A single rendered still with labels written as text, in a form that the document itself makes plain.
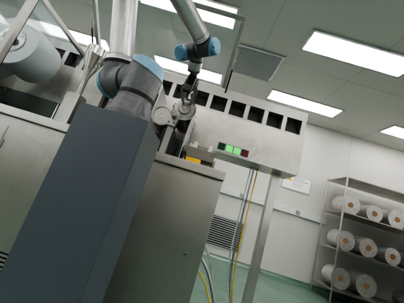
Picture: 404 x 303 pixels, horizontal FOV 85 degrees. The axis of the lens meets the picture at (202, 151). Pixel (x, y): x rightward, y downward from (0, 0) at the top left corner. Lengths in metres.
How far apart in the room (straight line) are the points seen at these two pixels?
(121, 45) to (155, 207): 0.65
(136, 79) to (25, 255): 0.54
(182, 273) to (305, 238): 3.54
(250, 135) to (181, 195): 0.90
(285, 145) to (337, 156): 3.10
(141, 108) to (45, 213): 0.37
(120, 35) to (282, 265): 4.02
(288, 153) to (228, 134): 0.47
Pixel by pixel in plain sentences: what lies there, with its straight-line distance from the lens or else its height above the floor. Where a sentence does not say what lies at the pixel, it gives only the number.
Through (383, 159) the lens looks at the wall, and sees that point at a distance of 5.37.
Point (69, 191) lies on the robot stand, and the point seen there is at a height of 0.67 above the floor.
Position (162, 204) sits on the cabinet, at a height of 0.68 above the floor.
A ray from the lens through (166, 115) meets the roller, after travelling 1.39.
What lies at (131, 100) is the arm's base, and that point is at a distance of 0.71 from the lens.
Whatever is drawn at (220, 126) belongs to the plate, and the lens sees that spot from 1.71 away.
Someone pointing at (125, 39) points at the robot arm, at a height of 1.19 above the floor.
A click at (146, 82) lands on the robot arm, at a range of 0.74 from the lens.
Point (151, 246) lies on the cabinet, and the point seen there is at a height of 0.51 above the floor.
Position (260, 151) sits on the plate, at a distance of 1.72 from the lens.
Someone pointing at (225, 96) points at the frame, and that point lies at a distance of 1.82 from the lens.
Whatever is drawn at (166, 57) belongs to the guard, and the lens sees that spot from 1.91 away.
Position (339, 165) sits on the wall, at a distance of 4.82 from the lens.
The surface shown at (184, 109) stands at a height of 1.24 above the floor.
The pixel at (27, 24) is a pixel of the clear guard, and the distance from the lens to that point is 1.75.
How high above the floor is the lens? 0.73
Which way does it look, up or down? 13 degrees up
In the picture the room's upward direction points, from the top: 17 degrees clockwise
